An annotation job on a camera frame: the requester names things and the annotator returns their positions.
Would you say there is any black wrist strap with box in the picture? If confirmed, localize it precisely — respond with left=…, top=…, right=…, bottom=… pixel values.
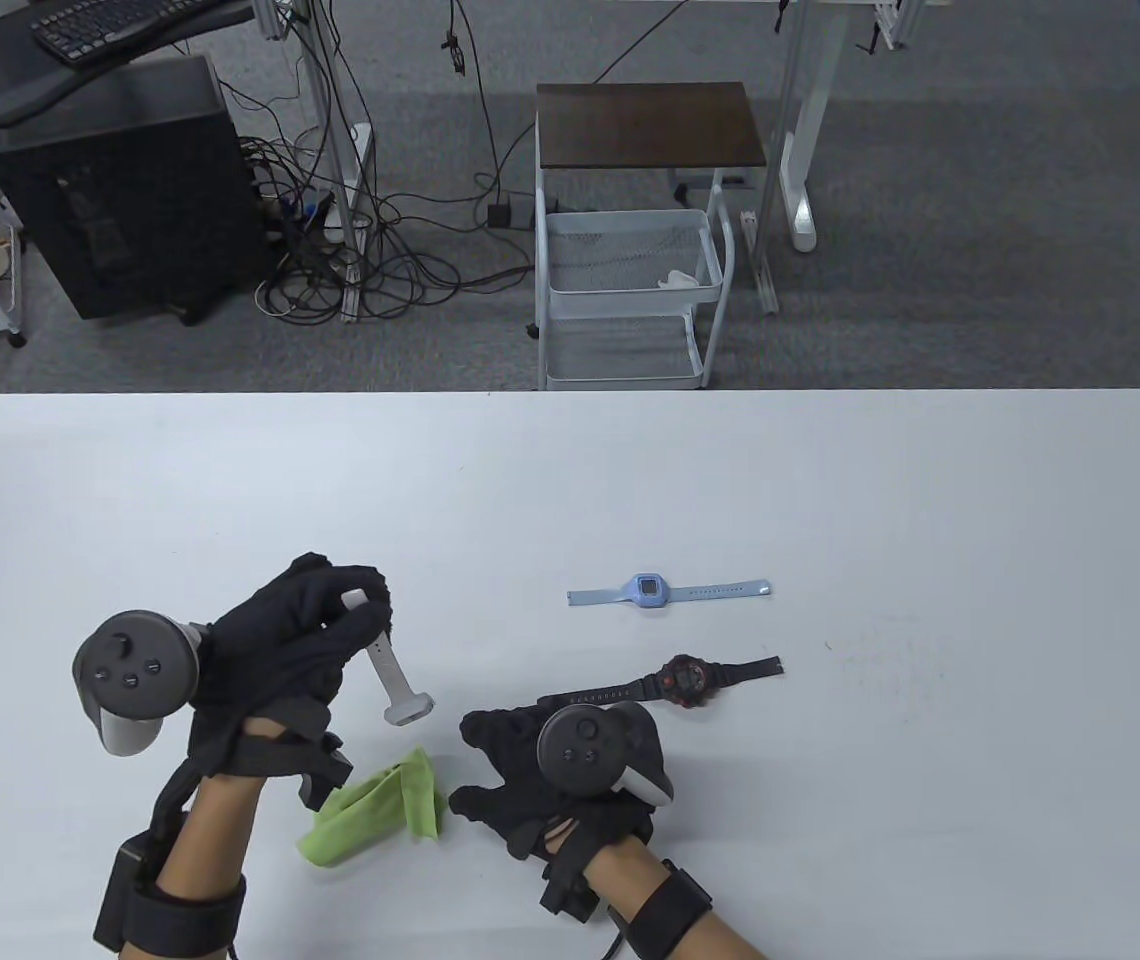
left=625, top=860, right=714, bottom=959
left=93, top=835, right=249, bottom=953

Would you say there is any person's left forearm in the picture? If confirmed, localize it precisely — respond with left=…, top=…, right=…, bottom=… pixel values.
left=145, top=770, right=266, bottom=960

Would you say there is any green microfibre cloth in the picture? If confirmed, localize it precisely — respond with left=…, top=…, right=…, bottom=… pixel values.
left=297, top=747, right=448, bottom=869

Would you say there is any person's right hand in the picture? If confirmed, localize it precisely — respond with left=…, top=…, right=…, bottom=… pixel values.
left=448, top=705, right=656, bottom=866

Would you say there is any white watch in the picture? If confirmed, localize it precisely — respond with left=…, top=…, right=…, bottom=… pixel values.
left=340, top=590, right=436, bottom=726

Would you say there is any person's right forearm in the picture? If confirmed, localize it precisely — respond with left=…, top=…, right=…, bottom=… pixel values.
left=585, top=835, right=766, bottom=960

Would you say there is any white cart with wooden top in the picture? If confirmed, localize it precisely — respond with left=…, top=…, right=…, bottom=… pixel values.
left=528, top=82, right=769, bottom=393

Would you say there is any black red watch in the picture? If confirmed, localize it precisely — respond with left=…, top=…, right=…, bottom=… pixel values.
left=537, top=655, right=784, bottom=713

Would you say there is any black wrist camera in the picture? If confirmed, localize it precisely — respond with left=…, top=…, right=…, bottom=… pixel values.
left=298, top=735, right=353, bottom=813
left=540, top=862, right=603, bottom=923

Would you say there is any aluminium rail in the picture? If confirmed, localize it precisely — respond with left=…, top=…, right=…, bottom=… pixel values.
left=738, top=208, right=781, bottom=316

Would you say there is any grey white handheld controller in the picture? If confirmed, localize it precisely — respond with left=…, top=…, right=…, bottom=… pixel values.
left=538, top=700, right=676, bottom=807
left=72, top=610, right=203, bottom=758

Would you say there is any light blue watch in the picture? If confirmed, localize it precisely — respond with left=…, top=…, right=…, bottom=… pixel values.
left=566, top=573, right=772, bottom=609

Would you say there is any white desk leg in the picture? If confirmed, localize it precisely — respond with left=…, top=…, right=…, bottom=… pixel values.
left=775, top=0, right=849, bottom=253

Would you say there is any black computer tower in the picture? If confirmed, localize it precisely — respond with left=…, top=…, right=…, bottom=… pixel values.
left=0, top=55, right=276, bottom=323

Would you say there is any person's left hand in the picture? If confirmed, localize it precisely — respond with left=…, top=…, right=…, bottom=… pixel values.
left=188, top=552, right=393, bottom=781

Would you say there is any black keyboard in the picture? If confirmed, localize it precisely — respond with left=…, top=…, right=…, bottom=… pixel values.
left=30, top=0, right=231, bottom=67

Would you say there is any tangle of black cables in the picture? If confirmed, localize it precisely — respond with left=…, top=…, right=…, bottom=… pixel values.
left=220, top=0, right=541, bottom=326

